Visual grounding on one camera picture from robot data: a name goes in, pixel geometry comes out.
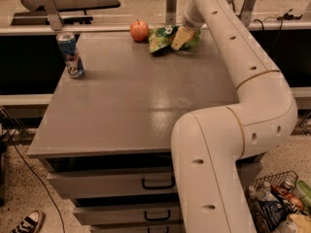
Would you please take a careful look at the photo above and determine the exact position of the black drawer handle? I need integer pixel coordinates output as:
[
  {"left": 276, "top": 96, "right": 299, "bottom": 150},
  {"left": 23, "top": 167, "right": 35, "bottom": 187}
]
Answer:
[
  {"left": 141, "top": 178, "right": 176, "bottom": 190},
  {"left": 147, "top": 226, "right": 170, "bottom": 233},
  {"left": 144, "top": 210, "right": 171, "bottom": 221}
]

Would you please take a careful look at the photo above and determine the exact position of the black wire basket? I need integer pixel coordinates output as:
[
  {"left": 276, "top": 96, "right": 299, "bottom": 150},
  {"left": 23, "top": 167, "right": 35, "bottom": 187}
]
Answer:
[{"left": 245, "top": 171, "right": 300, "bottom": 233}]

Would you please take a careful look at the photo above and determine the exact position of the green rice chip bag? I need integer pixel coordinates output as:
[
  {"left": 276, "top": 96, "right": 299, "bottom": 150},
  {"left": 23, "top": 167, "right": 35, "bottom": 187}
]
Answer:
[{"left": 148, "top": 25, "right": 200, "bottom": 53}]

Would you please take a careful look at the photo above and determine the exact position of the right metal bracket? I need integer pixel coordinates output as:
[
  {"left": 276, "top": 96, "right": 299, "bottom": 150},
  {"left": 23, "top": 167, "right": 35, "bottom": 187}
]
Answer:
[{"left": 239, "top": 0, "right": 257, "bottom": 26}]

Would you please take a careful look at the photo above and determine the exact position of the metal bracket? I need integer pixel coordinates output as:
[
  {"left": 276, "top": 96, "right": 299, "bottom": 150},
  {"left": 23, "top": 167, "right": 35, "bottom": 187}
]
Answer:
[
  {"left": 165, "top": 0, "right": 177, "bottom": 24},
  {"left": 239, "top": 0, "right": 257, "bottom": 26},
  {"left": 42, "top": 0, "right": 63, "bottom": 31}
]

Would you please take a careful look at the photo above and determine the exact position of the left metal bracket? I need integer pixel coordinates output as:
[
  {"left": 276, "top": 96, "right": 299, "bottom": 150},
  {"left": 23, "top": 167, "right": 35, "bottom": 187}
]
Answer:
[{"left": 42, "top": 0, "right": 63, "bottom": 31}]

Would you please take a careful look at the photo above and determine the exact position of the black middle drawer handle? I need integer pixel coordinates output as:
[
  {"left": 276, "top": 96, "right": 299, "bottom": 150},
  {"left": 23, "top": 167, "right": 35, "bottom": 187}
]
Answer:
[{"left": 144, "top": 210, "right": 171, "bottom": 221}]

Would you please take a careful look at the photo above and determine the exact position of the clear water bottle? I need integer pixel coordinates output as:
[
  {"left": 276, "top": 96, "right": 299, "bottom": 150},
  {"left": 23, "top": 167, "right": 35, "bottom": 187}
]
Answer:
[{"left": 255, "top": 181, "right": 288, "bottom": 226}]

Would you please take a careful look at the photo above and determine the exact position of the green bottle in basket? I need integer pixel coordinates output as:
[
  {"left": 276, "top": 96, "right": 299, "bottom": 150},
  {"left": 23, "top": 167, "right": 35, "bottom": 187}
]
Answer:
[{"left": 294, "top": 180, "right": 311, "bottom": 209}]

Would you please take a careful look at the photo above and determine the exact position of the red snack packet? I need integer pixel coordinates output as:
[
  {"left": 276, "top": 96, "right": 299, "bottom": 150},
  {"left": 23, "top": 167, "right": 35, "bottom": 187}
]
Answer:
[{"left": 271, "top": 185, "right": 303, "bottom": 210}]

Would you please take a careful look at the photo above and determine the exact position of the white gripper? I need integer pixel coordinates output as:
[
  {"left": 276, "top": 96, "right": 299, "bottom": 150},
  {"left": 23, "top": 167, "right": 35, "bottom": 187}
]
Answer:
[{"left": 171, "top": 2, "right": 206, "bottom": 50}]

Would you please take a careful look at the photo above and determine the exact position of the black top drawer handle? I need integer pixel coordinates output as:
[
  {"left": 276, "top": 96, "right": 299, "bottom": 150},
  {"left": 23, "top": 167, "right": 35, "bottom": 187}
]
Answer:
[{"left": 141, "top": 178, "right": 176, "bottom": 190}]

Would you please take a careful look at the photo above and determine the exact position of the red apple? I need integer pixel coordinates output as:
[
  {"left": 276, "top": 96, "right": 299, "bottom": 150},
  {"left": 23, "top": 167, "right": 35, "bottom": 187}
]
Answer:
[{"left": 130, "top": 19, "right": 149, "bottom": 42}]

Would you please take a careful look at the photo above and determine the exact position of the black white sneaker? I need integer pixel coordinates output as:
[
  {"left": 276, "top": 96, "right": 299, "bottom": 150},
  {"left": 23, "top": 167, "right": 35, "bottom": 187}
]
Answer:
[{"left": 10, "top": 210, "right": 45, "bottom": 233}]

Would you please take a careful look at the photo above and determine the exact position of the black bottom drawer handle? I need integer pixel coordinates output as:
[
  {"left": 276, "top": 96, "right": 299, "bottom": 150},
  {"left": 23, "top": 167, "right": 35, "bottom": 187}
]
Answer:
[{"left": 147, "top": 226, "right": 170, "bottom": 233}]

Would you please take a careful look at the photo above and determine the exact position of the blue drink can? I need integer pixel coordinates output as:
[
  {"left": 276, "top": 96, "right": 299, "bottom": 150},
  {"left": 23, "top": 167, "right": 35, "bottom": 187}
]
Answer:
[{"left": 56, "top": 32, "right": 85, "bottom": 79}]

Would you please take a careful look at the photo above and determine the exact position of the black floor cable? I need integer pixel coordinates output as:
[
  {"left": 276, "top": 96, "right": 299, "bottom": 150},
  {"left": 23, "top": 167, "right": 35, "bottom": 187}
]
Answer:
[{"left": 0, "top": 126, "right": 67, "bottom": 233}]

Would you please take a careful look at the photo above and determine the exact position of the grey drawer cabinet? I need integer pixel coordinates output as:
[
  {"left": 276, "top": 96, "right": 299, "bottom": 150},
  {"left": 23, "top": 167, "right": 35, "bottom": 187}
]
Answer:
[{"left": 28, "top": 30, "right": 237, "bottom": 233}]

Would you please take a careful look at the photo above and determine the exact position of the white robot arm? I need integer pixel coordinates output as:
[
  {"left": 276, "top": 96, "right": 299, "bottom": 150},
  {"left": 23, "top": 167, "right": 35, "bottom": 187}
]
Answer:
[{"left": 171, "top": 0, "right": 297, "bottom": 233}]

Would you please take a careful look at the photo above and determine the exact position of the middle metal bracket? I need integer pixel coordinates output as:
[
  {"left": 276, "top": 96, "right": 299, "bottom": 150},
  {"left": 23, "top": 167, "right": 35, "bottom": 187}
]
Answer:
[{"left": 165, "top": 0, "right": 177, "bottom": 24}]

